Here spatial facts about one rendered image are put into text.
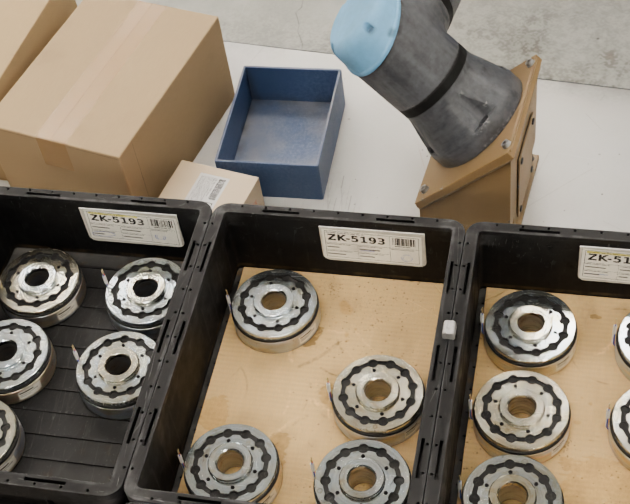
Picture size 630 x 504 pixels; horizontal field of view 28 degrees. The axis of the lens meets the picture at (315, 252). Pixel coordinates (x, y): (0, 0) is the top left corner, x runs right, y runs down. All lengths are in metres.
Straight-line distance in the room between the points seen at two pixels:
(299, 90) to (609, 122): 0.46
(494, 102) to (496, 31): 1.51
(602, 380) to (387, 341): 0.25
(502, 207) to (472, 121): 0.12
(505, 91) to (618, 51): 1.46
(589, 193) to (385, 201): 0.28
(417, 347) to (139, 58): 0.63
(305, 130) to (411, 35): 0.37
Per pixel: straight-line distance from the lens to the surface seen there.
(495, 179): 1.60
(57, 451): 1.46
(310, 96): 1.92
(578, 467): 1.37
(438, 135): 1.62
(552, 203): 1.77
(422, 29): 1.58
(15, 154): 1.81
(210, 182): 1.74
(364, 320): 1.48
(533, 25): 3.13
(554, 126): 1.87
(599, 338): 1.47
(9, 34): 1.94
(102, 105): 1.77
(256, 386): 1.45
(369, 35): 1.56
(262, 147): 1.87
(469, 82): 1.60
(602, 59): 3.04
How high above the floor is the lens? 2.01
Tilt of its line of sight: 50 degrees down
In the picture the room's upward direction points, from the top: 10 degrees counter-clockwise
